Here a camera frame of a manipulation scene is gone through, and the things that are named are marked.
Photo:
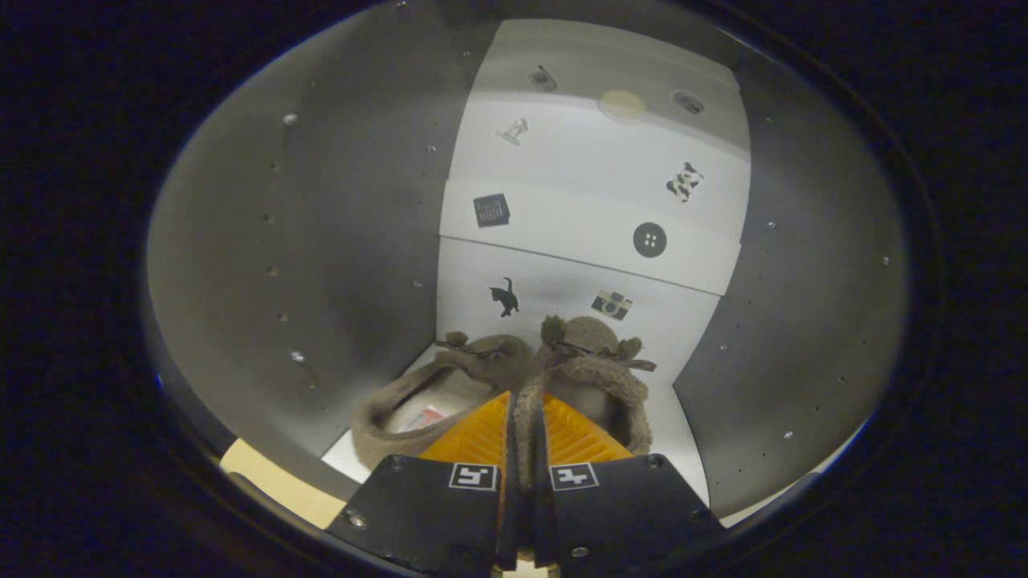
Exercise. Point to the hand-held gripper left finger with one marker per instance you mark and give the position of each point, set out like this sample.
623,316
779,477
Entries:
426,506

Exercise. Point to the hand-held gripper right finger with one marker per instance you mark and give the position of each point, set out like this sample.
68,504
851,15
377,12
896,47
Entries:
618,506

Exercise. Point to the brown fuzzy slipper shoe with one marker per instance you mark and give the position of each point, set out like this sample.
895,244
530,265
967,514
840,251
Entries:
590,373
385,425

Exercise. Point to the grey shoe cabinet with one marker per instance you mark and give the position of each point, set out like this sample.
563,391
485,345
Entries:
321,201

